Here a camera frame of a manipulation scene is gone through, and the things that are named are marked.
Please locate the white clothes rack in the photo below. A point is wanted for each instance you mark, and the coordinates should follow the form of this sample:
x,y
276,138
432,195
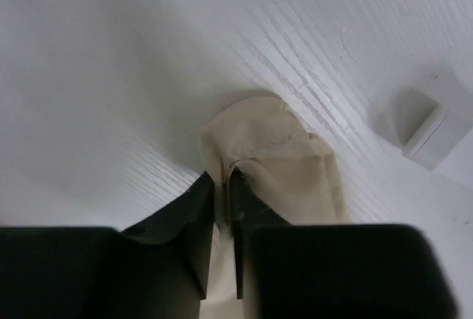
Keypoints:
x,y
430,122

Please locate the beige trousers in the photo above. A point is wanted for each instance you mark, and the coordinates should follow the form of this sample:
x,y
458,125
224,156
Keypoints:
x,y
293,171

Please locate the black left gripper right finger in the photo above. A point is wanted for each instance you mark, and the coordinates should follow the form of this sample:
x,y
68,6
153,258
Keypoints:
x,y
263,245

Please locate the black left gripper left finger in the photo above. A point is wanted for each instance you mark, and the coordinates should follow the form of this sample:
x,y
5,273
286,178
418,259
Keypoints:
x,y
186,223

